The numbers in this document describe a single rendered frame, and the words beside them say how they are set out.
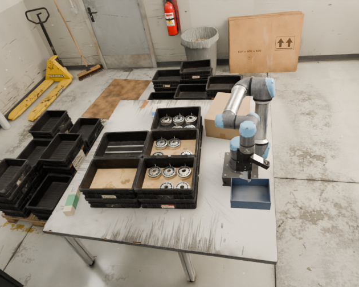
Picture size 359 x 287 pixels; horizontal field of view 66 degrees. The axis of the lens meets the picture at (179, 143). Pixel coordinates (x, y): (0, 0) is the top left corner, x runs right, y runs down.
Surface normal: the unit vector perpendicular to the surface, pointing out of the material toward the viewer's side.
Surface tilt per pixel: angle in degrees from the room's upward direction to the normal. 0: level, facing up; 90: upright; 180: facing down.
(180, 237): 0
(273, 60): 73
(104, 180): 0
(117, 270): 0
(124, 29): 90
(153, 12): 90
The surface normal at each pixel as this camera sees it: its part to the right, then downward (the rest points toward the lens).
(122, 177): -0.15, -0.72
